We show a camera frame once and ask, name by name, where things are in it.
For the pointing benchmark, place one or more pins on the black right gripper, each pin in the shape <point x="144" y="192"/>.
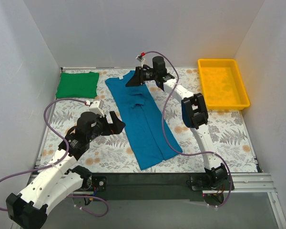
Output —
<point x="141" y="75"/>

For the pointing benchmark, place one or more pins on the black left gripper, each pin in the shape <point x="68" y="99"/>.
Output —
<point x="108" y="124"/>

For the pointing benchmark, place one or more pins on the blue t shirt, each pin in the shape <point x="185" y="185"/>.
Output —
<point x="151" y="139"/>

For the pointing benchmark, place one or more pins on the yellow plastic bin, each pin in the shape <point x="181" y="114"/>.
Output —
<point x="222" y="84"/>

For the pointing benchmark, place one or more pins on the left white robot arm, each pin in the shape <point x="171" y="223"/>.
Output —
<point x="31" y="207"/>

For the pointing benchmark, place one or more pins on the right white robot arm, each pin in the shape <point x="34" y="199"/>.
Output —
<point x="194" y="116"/>

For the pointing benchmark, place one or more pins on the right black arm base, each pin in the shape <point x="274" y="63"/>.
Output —
<point x="214" y="179"/>

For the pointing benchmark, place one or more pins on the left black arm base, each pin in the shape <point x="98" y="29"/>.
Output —
<point x="95" y="182"/>

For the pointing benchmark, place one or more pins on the folded green t shirt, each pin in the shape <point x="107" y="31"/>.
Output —
<point x="77" y="85"/>

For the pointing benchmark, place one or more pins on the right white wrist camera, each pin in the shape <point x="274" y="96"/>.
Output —
<point x="141" y="58"/>

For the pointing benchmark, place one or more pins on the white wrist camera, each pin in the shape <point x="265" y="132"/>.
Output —
<point x="141" y="58"/>
<point x="95" y="108"/>

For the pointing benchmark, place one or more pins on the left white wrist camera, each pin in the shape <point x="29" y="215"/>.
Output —
<point x="95" y="108"/>

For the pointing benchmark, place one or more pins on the aluminium frame rail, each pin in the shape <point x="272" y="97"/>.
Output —
<point x="165" y="186"/>

